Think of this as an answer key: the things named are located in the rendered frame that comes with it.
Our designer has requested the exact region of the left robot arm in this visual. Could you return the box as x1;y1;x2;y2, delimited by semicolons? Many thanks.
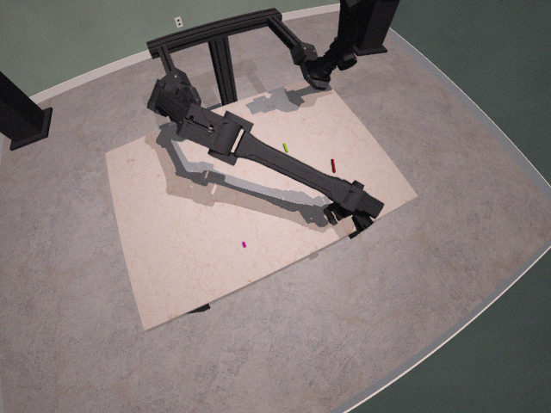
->
305;0;379;82

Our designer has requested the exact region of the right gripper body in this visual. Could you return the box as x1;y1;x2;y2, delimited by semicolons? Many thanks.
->
324;202;344;221

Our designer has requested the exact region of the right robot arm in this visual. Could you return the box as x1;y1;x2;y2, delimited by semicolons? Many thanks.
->
147;79;384;232

